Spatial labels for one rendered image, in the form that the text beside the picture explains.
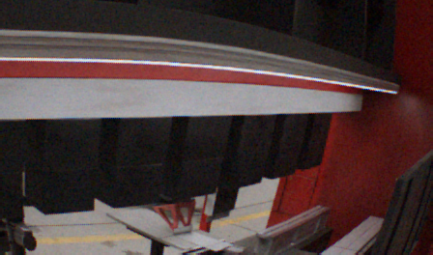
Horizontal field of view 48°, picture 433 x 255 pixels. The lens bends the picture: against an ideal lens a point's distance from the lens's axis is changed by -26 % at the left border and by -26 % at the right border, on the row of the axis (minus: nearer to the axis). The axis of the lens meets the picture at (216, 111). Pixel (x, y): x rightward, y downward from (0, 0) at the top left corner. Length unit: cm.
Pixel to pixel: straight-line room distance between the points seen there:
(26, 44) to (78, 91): 38
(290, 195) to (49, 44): 182
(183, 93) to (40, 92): 39
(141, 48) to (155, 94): 39
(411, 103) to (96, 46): 162
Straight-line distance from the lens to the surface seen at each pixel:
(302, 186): 226
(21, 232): 142
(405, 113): 210
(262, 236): 173
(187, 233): 152
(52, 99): 85
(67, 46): 58
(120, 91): 98
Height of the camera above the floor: 150
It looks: 7 degrees down
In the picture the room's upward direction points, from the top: 11 degrees clockwise
